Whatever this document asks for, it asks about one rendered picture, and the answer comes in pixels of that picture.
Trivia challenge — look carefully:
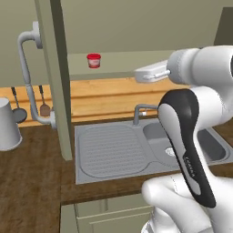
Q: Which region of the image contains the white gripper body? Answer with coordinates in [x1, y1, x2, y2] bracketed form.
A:
[134, 59, 171, 84]

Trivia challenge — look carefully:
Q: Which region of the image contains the red jam jar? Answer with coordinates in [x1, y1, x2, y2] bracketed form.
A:
[86, 53, 102, 69]

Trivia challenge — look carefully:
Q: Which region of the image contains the dark olive cabinet door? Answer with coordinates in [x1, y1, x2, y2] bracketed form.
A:
[213, 6, 233, 47]

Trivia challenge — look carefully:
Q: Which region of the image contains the olive green cabinet door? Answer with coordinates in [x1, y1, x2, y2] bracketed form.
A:
[34, 0, 74, 162]

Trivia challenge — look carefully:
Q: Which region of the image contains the grey sink tap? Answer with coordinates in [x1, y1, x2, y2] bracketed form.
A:
[132, 103, 160, 127]

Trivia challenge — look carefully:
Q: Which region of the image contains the grey steel sink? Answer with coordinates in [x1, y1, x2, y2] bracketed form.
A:
[74, 117, 233, 186]

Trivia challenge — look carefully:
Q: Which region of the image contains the brown hanging spatula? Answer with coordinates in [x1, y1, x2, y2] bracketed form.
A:
[37, 85, 52, 117]

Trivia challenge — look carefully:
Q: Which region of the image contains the dark hanging ladle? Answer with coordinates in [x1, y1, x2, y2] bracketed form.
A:
[10, 86, 28, 124]

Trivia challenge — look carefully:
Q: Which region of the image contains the olive green drawer front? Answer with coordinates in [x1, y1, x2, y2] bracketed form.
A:
[74, 193, 157, 233]

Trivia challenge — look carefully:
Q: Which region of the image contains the pale grey tapered pot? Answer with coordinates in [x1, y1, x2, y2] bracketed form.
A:
[0, 96, 24, 152]

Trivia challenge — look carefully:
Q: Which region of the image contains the olive green wall cabinet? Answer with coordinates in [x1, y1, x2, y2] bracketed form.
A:
[59, 0, 233, 82]

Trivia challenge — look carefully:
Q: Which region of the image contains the grey cabinet door handle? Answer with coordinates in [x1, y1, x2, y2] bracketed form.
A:
[16, 21, 58, 130]

